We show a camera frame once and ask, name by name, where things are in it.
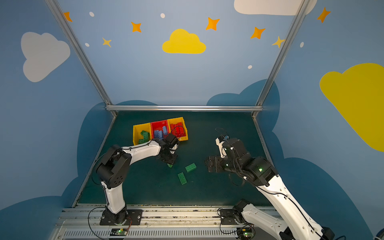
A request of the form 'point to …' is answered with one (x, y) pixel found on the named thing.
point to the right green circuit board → (246, 233)
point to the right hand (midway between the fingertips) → (214, 158)
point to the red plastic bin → (160, 129)
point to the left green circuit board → (119, 232)
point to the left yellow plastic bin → (137, 129)
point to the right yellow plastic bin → (175, 120)
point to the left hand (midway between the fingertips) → (175, 161)
